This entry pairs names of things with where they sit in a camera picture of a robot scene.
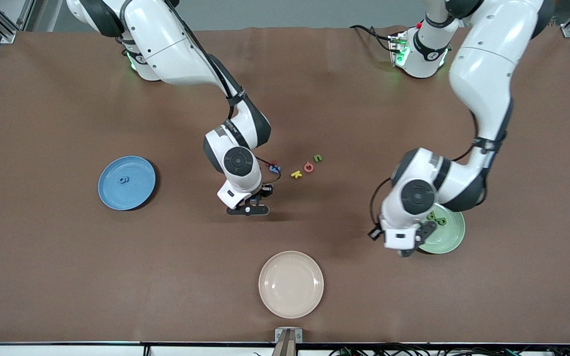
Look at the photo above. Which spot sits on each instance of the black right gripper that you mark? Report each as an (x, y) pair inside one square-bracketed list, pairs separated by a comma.
[(260, 195)]

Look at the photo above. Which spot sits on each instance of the green letter B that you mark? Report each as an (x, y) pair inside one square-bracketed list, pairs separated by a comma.
[(432, 216)]

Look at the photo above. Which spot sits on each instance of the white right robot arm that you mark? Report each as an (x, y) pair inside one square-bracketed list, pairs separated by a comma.
[(166, 49)]

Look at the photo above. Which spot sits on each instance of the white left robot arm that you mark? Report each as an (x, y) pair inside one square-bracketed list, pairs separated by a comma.
[(483, 64)]

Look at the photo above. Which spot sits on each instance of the yellow letter K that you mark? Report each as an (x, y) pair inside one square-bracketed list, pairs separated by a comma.
[(296, 174)]

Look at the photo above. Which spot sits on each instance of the pink letter Q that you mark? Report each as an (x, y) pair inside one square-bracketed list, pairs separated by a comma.
[(305, 169)]

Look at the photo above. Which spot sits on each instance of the green plate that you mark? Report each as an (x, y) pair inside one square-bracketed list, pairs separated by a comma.
[(451, 237)]

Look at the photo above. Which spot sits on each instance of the beige plate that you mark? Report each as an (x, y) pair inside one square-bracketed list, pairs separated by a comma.
[(291, 284)]

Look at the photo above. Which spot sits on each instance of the blue plate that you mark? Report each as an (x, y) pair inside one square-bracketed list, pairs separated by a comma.
[(131, 195)]

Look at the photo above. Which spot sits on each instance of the brown table cover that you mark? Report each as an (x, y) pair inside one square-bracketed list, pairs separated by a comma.
[(67, 272)]

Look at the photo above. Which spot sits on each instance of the white table edge panel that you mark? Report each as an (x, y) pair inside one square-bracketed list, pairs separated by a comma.
[(67, 351)]

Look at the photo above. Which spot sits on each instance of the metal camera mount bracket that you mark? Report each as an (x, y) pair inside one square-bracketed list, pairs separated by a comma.
[(288, 341)]

